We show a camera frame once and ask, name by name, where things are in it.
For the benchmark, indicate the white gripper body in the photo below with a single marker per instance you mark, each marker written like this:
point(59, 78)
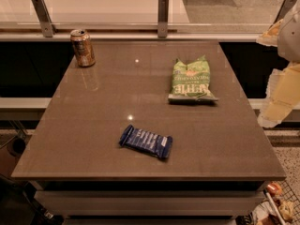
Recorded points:
point(289, 39)

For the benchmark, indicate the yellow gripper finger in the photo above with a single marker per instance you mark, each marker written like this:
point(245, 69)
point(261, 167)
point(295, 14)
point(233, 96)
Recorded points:
point(282, 95)
point(270, 36)

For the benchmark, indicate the blue rxbar wrapper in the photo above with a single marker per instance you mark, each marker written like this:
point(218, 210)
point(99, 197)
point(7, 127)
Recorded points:
point(147, 142)

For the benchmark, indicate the orange soda can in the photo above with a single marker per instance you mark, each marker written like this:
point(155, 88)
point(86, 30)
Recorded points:
point(82, 47)

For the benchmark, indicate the green kettle chips bag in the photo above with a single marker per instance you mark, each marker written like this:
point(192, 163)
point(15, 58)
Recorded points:
point(190, 82)

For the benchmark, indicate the brown table with drawers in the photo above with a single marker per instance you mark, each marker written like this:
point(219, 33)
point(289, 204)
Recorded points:
point(219, 163)

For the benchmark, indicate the right metal railing bracket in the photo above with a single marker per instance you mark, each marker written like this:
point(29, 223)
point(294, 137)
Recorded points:
point(288, 6)

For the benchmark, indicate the metal railing bracket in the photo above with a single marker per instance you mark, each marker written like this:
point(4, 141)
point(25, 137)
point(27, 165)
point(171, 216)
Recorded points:
point(162, 18)
point(47, 27)
point(288, 6)

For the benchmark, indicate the middle metal railing bracket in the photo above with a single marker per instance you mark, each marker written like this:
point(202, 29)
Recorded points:
point(162, 18)

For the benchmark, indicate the wire basket with snacks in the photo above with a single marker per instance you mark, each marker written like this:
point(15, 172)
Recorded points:
point(280, 206)

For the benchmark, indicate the left metal railing bracket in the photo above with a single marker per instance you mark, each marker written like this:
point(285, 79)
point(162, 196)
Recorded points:
point(47, 27)

